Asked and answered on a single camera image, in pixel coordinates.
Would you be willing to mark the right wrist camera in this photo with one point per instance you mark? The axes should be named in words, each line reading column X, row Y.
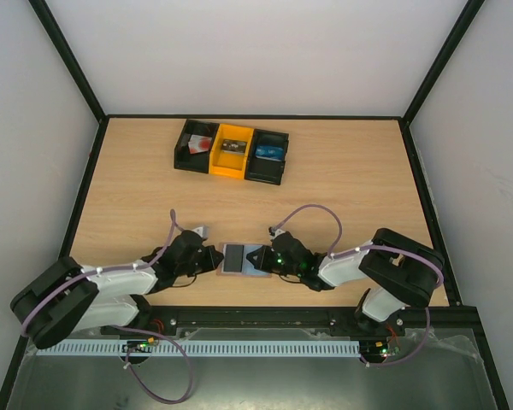
column 274, row 232

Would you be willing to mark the red white card in bin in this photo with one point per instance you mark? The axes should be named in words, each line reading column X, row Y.
column 194, row 147

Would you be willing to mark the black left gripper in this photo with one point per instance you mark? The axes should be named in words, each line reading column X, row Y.
column 211, row 264

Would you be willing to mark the black left bin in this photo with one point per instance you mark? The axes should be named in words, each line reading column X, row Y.
column 193, row 148

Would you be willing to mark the black right bin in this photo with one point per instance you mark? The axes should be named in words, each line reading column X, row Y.
column 265, row 171

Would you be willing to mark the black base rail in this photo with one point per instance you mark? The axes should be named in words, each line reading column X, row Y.
column 335, row 321

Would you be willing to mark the light blue credit card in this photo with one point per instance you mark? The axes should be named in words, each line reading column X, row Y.
column 249, row 271

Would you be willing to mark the grey VIP card in bin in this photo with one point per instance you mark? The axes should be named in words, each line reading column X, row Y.
column 231, row 146

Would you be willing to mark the dark grey credit card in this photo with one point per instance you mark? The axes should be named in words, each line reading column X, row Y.
column 233, row 258

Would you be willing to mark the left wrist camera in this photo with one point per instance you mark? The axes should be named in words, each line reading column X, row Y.
column 203, row 231

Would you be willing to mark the black enclosure frame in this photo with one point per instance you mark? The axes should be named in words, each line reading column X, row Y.
column 464, row 20

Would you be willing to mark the blue VIP card in bin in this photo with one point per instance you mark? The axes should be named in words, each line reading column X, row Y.
column 268, row 152

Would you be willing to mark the black bin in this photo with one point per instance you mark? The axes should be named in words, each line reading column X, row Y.
column 265, row 171
column 193, row 148

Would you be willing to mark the light blue slotted cable duct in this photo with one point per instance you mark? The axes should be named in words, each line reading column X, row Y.
column 199, row 348

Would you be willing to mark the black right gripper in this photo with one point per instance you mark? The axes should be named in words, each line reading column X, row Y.
column 266, row 258

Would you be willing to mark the red white credit card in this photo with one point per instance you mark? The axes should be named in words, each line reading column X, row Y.
column 198, row 144

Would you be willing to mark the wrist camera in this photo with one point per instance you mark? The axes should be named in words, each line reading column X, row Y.
column 274, row 232
column 203, row 231

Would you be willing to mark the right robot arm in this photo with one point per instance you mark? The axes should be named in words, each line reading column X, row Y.
column 405, row 272

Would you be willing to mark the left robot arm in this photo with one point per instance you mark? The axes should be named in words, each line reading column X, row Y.
column 69, row 297

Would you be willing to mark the yellow middle bin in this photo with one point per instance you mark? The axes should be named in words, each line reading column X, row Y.
column 225, row 164

